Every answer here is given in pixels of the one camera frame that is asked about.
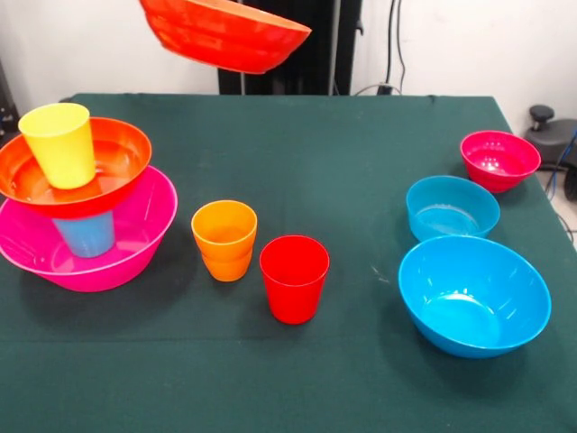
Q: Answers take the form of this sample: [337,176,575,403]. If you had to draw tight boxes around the orange-red bowl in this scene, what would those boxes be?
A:
[0,116,153,219]
[138,0,313,76]

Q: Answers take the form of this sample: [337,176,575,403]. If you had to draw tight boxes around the blue cup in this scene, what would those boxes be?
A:
[52,210,115,259]

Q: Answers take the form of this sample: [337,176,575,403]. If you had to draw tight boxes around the yellow cup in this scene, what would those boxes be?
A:
[18,102,97,190]

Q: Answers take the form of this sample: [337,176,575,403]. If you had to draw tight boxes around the orange cup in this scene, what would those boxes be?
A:
[201,247,254,283]
[190,199,259,263]

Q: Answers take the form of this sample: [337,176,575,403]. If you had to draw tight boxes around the red cup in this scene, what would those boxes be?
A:
[259,235,331,326]

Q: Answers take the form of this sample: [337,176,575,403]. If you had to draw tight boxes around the large pink bowl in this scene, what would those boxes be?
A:
[0,165,179,293]

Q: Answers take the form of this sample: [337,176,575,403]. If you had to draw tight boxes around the small blue bowl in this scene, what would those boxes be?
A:
[405,175,501,243]

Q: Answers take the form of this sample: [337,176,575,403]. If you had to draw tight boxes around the dark green tablecloth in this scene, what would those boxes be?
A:
[0,93,577,433]

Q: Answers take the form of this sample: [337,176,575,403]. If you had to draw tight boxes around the large blue bowl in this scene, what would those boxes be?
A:
[398,235,553,360]

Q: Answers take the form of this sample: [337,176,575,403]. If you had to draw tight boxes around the small magenta bowl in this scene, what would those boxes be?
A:
[460,130,542,195]

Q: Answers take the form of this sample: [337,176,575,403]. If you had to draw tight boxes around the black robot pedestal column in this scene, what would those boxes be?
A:
[215,0,364,96]

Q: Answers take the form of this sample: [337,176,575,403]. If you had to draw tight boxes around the black cable with adapter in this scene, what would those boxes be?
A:
[355,0,409,97]

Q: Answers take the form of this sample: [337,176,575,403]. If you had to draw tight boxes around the blue cable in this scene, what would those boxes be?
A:
[544,128,577,202]

